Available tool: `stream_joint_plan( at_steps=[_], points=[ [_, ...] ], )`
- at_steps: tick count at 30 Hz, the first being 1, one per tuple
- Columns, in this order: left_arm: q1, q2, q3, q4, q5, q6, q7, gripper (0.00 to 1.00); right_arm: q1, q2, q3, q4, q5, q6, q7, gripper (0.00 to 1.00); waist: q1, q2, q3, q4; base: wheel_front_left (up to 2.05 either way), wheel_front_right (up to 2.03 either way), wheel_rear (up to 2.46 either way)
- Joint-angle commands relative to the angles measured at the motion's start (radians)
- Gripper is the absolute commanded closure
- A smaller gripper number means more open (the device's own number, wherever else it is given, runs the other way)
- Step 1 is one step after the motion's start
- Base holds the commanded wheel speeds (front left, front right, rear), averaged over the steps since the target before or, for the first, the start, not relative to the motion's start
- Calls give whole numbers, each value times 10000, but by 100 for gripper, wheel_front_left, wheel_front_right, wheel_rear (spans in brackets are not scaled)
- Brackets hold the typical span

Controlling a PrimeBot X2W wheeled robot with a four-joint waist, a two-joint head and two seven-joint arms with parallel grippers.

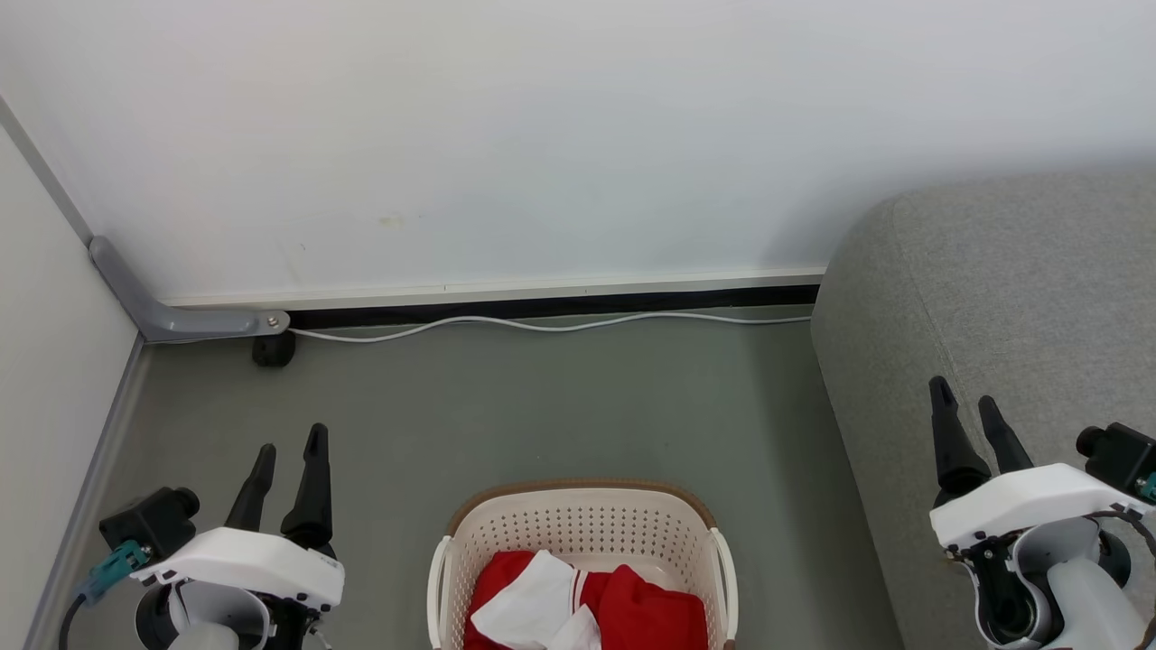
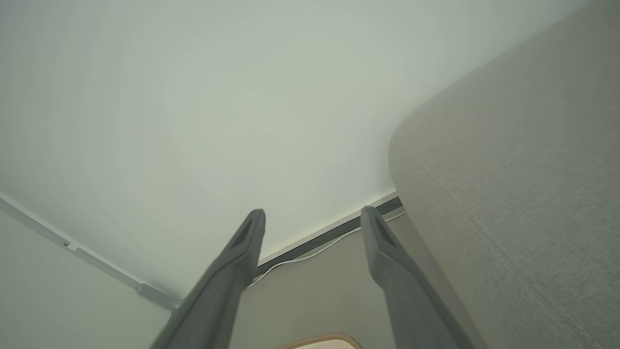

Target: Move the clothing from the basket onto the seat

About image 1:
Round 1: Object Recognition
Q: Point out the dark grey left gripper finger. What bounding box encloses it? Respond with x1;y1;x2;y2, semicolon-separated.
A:
224;443;276;534
280;422;337;553

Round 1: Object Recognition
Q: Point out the black caster wheel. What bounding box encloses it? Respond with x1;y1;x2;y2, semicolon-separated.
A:
252;331;297;368

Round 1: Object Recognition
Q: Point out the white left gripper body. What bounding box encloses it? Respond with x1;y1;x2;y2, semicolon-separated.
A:
131;526;346;608

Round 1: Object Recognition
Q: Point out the white floor cable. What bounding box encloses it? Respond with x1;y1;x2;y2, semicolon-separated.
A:
289;311;814;345

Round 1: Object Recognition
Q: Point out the white wall trim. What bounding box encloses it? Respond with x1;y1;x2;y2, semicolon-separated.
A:
158;266;827;313

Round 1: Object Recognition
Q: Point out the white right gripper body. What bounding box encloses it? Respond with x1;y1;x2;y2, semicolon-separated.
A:
929;463;1154;553

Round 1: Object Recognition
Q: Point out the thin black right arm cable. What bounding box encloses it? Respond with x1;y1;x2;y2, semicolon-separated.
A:
1082;508;1156;565

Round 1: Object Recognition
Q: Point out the cream perforated laundry basket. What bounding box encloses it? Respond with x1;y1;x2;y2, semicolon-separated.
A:
427;478;740;650

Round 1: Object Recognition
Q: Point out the black baseboard strip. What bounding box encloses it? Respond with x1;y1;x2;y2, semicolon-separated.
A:
287;283;821;331

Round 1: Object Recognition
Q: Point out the grey fabric sofa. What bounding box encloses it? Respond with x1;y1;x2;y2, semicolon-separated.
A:
810;170;1156;650

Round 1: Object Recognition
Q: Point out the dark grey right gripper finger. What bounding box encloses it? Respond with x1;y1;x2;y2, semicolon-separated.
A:
978;395;1036;477
928;376;993;508

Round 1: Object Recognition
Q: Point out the red garment with white stripes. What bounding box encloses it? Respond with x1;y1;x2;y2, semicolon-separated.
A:
463;549;604;650

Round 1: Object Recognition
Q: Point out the grey side wall skirting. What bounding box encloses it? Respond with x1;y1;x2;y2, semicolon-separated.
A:
22;332;152;650

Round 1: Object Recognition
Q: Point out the teal-plug left camera cable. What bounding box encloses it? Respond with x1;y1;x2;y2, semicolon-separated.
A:
59;540;152;650

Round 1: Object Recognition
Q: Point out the red garment with white trim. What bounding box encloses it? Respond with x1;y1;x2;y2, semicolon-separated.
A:
587;563;710;650

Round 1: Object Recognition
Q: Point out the grey metal foot bracket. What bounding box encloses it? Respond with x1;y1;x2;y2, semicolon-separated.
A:
89;236;291;345

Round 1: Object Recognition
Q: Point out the grey wall corner profile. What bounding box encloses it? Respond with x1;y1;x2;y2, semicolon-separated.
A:
0;93;97;246

